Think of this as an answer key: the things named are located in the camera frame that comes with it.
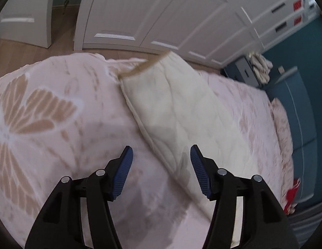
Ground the grey-blue curtain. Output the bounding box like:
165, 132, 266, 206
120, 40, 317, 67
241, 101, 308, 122
287, 202, 322, 249

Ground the cream quilted garment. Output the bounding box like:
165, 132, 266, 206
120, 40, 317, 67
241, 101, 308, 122
117, 50, 257, 223

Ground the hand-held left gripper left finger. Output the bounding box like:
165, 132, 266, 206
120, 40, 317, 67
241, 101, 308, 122
25, 146, 134, 249

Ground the pink fuzzy pillow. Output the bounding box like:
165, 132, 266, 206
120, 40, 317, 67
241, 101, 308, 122
269, 98, 294, 166

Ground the red cloth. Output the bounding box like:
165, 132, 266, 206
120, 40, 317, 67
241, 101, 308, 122
282, 178, 301, 215

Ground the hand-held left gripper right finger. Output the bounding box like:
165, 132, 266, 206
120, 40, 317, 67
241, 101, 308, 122
190, 144, 299, 249

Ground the blue padded headboard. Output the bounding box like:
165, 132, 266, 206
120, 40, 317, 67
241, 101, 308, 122
265, 67, 320, 203

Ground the pink floral bedspread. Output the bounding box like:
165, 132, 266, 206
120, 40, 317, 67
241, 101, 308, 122
0, 52, 295, 249

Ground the cream cloth bundle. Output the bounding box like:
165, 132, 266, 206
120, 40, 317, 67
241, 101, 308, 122
248, 52, 273, 85

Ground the white wardrobe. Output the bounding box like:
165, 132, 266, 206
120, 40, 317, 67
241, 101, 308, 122
73, 0, 320, 66

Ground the blue nightstand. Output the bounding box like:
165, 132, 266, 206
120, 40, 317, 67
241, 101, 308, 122
223, 56, 266, 87

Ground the white door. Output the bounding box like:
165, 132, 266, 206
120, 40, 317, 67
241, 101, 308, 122
0, 0, 58, 48

